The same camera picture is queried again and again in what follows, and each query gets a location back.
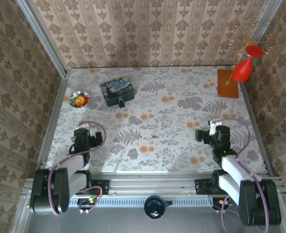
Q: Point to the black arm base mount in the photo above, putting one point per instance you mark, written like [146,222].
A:
[203,187]
[101,187]

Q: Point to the starry night tin box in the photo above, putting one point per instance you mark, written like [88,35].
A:
[117,88]

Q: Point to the aluminium table side rail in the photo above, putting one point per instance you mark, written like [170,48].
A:
[257,131]
[52,126]

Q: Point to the round red ornament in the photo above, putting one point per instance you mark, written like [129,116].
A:
[254,51]

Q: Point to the aluminium frame post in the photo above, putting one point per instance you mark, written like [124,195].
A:
[43,38]
[266,17]

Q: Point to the colourful patterned bowl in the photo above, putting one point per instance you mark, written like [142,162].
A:
[79,99]

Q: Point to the clear glass cup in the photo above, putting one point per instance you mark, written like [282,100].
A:
[75,83]

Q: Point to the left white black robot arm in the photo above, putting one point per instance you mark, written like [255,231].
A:
[60,184]

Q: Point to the teardrop red ornament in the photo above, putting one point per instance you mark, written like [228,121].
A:
[242,71]

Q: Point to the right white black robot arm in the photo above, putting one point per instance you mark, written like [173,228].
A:
[232,170]

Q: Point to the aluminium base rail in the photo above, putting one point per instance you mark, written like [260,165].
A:
[152,187]

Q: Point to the orange wooden block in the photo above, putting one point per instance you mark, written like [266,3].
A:
[226,86]

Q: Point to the black round knob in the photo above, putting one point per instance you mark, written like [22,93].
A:
[154,207]

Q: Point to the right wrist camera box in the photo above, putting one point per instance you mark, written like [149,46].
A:
[214,126]

